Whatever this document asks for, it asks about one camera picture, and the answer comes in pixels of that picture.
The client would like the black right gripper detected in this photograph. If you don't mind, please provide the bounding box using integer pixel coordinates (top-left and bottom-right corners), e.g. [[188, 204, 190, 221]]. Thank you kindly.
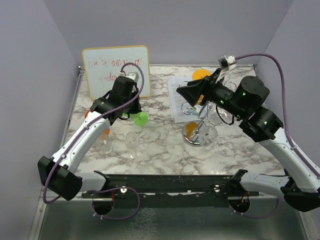
[[176, 67, 246, 119]]

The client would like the green plastic wine glass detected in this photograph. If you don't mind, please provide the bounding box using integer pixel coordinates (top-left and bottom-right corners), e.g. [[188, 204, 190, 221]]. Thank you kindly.
[[123, 112, 149, 127]]

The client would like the yellow plastic wine glass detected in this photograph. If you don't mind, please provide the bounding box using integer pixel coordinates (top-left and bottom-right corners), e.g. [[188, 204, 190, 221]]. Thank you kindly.
[[192, 69, 211, 107]]

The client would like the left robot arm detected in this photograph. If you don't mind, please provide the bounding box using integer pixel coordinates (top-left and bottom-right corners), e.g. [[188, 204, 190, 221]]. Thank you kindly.
[[37, 76, 141, 201]]

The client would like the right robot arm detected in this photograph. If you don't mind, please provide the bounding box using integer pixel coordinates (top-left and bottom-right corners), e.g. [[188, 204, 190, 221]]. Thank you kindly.
[[176, 75, 320, 212]]

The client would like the orange plastic wine glass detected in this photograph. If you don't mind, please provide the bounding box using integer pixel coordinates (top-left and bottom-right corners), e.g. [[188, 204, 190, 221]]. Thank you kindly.
[[84, 110, 110, 135]]

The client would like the chrome wine glass rack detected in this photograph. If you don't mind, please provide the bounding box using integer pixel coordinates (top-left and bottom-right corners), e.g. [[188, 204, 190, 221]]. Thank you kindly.
[[179, 79, 237, 148]]

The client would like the clear hung wine glass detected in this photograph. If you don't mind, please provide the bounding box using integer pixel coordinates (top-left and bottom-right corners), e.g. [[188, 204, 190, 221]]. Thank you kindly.
[[198, 125, 218, 147]]

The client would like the small teal white marker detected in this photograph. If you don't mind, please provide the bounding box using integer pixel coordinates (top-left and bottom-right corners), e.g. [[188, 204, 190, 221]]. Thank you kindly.
[[187, 106, 201, 115]]

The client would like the printed paper sheet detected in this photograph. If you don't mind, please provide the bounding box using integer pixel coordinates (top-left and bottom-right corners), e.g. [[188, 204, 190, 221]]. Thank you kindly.
[[167, 76, 202, 123]]

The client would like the yellow framed whiteboard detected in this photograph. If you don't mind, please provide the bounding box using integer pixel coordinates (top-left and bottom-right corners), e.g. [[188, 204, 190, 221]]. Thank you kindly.
[[82, 45, 152, 100]]

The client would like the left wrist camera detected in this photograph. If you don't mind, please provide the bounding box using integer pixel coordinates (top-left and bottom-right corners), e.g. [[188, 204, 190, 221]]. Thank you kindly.
[[119, 71, 139, 83]]

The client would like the black mounting rail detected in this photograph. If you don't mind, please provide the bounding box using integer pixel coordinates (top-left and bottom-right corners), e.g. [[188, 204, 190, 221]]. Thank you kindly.
[[81, 174, 258, 209]]

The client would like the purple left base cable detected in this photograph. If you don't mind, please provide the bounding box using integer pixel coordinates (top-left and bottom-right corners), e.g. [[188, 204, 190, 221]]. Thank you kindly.
[[91, 186, 141, 221]]

